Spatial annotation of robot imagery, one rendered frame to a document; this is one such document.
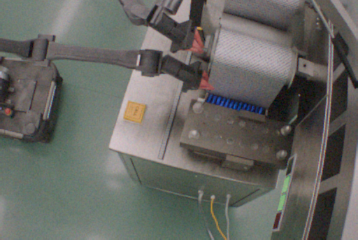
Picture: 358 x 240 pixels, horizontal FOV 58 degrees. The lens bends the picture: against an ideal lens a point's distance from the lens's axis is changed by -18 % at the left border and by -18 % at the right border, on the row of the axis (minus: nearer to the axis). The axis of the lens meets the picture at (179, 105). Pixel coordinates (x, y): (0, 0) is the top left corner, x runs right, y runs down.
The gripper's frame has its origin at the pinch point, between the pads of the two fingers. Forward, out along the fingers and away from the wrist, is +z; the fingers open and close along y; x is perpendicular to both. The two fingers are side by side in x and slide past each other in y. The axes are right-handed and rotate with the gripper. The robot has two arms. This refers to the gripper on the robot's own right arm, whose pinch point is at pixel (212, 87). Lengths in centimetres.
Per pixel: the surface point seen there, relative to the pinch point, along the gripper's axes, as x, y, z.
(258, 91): 13.8, 0.2, 9.5
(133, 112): -25.6, 10.6, -14.4
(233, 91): 5.3, 0.3, 5.3
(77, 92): -134, -22, -18
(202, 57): 2.3, -7.1, -7.6
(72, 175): -127, 33, -6
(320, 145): 46, 23, 9
